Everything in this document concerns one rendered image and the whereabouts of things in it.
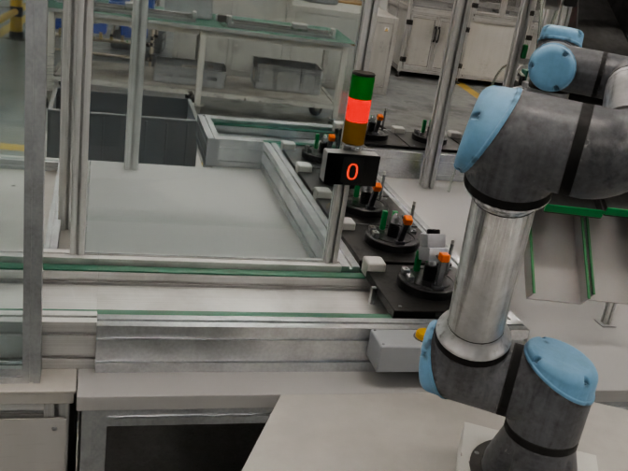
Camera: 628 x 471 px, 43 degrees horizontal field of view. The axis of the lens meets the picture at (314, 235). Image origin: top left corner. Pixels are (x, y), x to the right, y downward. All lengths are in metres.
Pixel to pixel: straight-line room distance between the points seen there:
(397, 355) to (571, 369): 0.44
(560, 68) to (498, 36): 9.67
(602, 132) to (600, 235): 1.03
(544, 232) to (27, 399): 1.17
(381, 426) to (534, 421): 0.34
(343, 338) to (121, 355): 0.43
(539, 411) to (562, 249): 0.73
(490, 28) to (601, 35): 9.15
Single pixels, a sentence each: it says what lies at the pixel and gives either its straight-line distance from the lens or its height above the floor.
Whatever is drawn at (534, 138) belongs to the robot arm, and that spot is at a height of 1.49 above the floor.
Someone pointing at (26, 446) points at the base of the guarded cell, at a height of 0.74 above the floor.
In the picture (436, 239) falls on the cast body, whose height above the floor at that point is 1.09.
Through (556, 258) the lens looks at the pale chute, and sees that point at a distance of 1.92.
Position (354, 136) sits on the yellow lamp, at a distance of 1.75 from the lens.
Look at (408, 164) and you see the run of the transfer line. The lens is 3.02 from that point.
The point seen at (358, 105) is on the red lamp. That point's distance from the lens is 1.74.
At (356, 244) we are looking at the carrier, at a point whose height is 0.97.
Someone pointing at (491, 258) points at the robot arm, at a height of 1.31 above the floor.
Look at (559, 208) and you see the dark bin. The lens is 1.80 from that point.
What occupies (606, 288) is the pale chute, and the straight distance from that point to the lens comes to 1.96.
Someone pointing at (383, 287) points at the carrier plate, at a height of 0.97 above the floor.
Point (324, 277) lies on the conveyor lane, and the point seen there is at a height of 0.95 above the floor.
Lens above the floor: 1.69
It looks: 21 degrees down
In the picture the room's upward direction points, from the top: 9 degrees clockwise
